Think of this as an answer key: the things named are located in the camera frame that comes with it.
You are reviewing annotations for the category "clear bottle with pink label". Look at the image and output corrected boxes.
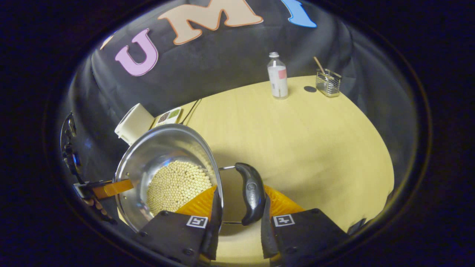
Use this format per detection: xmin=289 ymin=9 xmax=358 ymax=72
xmin=267 ymin=52 xmax=289 ymax=100

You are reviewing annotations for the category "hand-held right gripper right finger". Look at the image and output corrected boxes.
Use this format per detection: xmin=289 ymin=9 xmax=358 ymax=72
xmin=261 ymin=185 xmax=349 ymax=267

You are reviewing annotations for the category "pile of soybeans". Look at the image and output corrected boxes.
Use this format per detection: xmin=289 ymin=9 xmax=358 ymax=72
xmin=146 ymin=161 xmax=213 ymax=217

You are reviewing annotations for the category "black power cable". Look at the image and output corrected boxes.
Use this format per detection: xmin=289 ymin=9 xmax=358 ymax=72
xmin=181 ymin=99 xmax=203 ymax=125

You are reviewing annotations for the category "stainless steel pot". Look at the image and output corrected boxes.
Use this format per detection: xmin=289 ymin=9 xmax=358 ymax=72
xmin=113 ymin=123 xmax=267 ymax=233

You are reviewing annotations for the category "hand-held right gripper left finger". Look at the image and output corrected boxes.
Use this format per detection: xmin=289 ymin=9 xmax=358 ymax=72
xmin=135 ymin=185 xmax=223 ymax=267

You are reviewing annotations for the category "wire mesh utensil holder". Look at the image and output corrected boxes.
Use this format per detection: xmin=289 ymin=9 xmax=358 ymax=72
xmin=315 ymin=69 xmax=342 ymax=98

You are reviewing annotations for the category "wooden stick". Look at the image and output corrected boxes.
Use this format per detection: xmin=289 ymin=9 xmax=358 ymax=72
xmin=313 ymin=56 xmax=327 ymax=76

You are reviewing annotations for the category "white divided bean dish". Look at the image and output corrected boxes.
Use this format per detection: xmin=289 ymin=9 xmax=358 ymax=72
xmin=152 ymin=107 xmax=182 ymax=128

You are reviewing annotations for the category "white box appliance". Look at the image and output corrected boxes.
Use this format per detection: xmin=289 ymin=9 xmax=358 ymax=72
xmin=114 ymin=103 xmax=155 ymax=146

